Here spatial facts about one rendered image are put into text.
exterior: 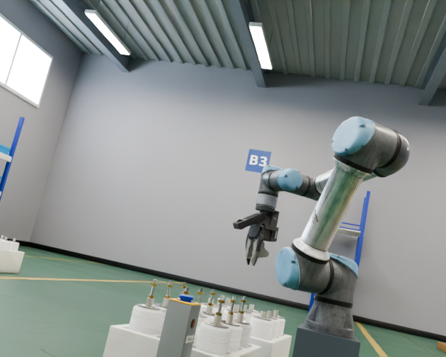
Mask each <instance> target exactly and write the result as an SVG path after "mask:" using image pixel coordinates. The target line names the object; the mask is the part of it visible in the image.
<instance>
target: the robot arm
mask: <svg viewBox="0 0 446 357"><path fill-rule="evenodd" d="M332 142H333V143H332V148H333V151H334V152H335V154H334V156H333V160H334V162H335V166H334V168H333V170H330V171H328V172H326V173H324V174H322V175H320V176H317V177H315V178H312V177H309V176H305V175H303V174H301V173H300V172H299V171H298V170H296V169H281V168H280V167H279V166H273V165H266V166H264V167H263V171H262V174H261V181H260V185H259V189H258V196H257V200H256V210H258V211H260V212H257V213H255V214H252V215H250V216H248V217H245V218H243V219H239V220H237V221H236V222H233V226H234V229H238V230H242V229H244V228H245V227H248V226H250V227H249V231H248V234H247V238H246V263H247V264H248V265H249V264H250V260H251V263H252V265H253V266H255V264H256V262H257V260H258V258H264V257H268V255H269V253H268V251H267V250H266V249H265V247H264V246H265V242H264V241H266V242H276V241H277V237H278V230H279V227H277V223H278V216H279V212H278V211H276V210H275V209H276V205H277V201H278V194H279V191H286V192H289V193H293V194H295V195H299V196H303V197H305V198H310V199H312V200H315V201H318V203H317V204H316V207H315V208H314V211H313V213H312V214H311V217H310V219H309V221H308V223H307V226H306V227H305V229H304V231H303V234H302V236H301V237H300V238H297V239H294V241H293V243H292V245H291V247H284V248H283V249H281V250H280V251H279V253H278V256H277V258H276V262H275V272H276V276H277V279H278V281H279V283H280V284H281V285H282V286H284V287H286V288H291V289H292V290H300V291H304V292H308V293H314V294H315V297H314V304H313V305H312V306H311V309H310V311H309V313H308V315H307V317H306V319H305V321H304V327H306V328H307V329H311V330H314V331H317V332H321V333H325V334H330V335H333V336H339V337H343V338H349V339H354V335H355V328H354V323H353V314H352V308H353V300H354V295H355V286H356V282H357V279H358V265H357V264H356V263H355V262H354V261H353V260H351V259H348V258H346V257H344V256H339V255H337V254H332V253H328V248H329V247H330V245H331V242H332V241H333V238H334V237H335V235H336V233H337V231H338V228H339V227H340V225H341V223H342V221H343V218H344V217H345V214H346V213H347V211H348V208H349V206H350V204H351V202H352V200H353V198H354V196H355V194H356V192H357V190H358V188H359V186H360V184H361V183H362V182H364V181H367V180H369V179H373V178H374V177H377V176H378V177H380V178H384V177H387V176H390V175H392V174H395V173H396V172H398V171H399V170H401V169H402V168H403V167H404V166H405V165H406V163H407V161H408V158H409V155H410V147H409V143H408V141H407V139H406V138H405V137H404V136H403V135H402V134H401V133H400V132H398V131H396V130H392V129H390V128H388V127H385V126H383V125H380V124H378V123H375V122H374V121H372V120H370V119H365V118H361V117H357V116H356V117H351V118H349V119H347V120H345V121H344V122H343V123H341V125H340V126H339V127H338V129H337V130H336V131H335V133H334V136H333V139H332ZM276 231H277V234H276V238H275V233H276Z"/></svg>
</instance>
